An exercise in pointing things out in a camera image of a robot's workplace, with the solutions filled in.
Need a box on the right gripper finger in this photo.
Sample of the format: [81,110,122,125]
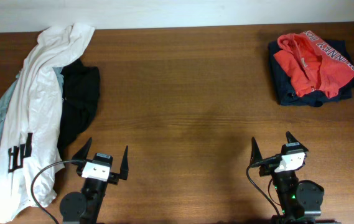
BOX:
[286,131,309,152]
[250,137,263,165]

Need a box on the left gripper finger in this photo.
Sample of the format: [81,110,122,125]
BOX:
[72,138,92,161]
[119,146,129,180]

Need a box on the white t-shirt black print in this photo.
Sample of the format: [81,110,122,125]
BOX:
[0,23,95,223]

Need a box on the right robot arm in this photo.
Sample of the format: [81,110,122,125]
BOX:
[246,131,324,224]

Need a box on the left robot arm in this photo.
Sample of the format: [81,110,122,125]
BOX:
[60,139,129,224]

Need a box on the navy folded garment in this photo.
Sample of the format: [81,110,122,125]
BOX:
[268,40,354,107]

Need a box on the black t-shirt white logo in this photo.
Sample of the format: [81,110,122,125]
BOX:
[57,59,100,154]

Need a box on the red folded shirt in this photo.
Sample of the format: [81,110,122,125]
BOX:
[274,30,354,98]

